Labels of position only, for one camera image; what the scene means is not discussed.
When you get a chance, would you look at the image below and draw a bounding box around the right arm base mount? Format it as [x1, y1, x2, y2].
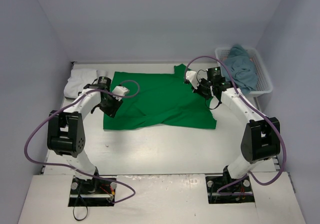
[205, 175, 255, 204]

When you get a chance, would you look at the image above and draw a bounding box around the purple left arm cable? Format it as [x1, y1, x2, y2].
[23, 79, 140, 204]

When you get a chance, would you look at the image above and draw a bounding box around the light blue garment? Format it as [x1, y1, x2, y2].
[223, 44, 258, 94]

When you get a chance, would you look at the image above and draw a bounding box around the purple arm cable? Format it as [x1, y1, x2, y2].
[183, 56, 287, 194]
[23, 79, 140, 204]

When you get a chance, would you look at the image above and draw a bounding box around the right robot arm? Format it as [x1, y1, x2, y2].
[185, 67, 281, 190]

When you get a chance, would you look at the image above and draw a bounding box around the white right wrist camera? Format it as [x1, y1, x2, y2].
[184, 70, 200, 89]

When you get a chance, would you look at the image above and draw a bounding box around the white t shirt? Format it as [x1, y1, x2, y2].
[63, 68, 107, 100]

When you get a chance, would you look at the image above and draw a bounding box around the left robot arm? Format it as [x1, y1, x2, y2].
[47, 77, 130, 194]

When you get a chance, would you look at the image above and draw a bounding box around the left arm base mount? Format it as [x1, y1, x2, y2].
[68, 176, 117, 207]

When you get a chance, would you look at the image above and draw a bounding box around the green t shirt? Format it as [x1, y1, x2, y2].
[103, 64, 217, 130]

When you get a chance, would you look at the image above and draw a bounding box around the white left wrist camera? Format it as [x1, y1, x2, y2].
[111, 86, 130, 101]

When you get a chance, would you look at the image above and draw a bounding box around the black loop cable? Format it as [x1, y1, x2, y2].
[72, 183, 89, 221]

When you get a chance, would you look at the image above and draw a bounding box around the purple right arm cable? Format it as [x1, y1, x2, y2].
[183, 56, 287, 194]

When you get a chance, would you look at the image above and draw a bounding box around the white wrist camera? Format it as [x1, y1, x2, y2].
[111, 86, 130, 101]
[184, 70, 200, 89]

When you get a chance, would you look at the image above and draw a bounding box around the white laundry basket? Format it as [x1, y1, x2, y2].
[214, 46, 273, 98]

